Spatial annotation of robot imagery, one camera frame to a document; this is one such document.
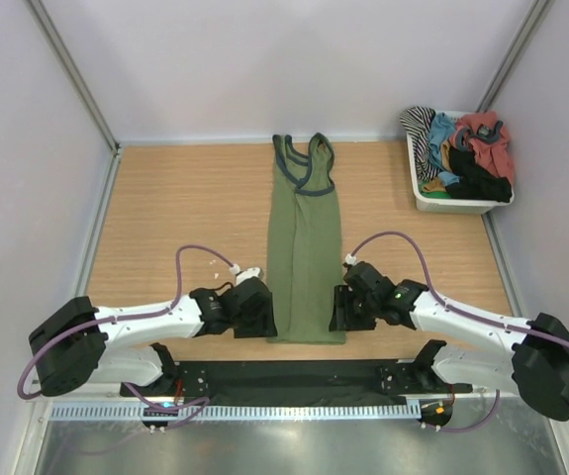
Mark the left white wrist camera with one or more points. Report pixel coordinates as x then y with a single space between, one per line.
242 274

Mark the right aluminium corner post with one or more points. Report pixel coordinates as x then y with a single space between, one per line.
531 23

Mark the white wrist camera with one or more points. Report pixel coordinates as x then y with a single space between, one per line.
242 274
350 260

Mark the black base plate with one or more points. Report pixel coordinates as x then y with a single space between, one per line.
193 379

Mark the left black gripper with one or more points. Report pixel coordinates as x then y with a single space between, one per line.
264 326

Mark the aluminium corner post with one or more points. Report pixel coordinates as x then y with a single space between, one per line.
531 23
62 54

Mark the pink tank top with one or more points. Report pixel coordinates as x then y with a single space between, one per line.
486 136

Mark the yellow garment in basket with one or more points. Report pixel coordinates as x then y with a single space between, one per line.
433 190

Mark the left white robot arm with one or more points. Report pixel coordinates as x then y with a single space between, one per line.
83 344

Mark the left aluminium corner post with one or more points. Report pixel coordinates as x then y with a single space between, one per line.
62 54

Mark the white slotted cable duct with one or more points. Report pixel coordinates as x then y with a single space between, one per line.
132 411

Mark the light blue tank top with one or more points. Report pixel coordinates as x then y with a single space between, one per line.
441 129

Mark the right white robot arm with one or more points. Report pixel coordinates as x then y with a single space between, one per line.
527 358

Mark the striped tank top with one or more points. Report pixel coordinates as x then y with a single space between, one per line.
416 121

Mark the black tank top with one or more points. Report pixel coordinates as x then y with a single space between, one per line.
476 183

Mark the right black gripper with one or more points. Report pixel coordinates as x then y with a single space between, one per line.
342 318

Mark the green tank top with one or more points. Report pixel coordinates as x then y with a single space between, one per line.
304 242

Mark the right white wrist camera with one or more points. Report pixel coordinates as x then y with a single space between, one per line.
350 260

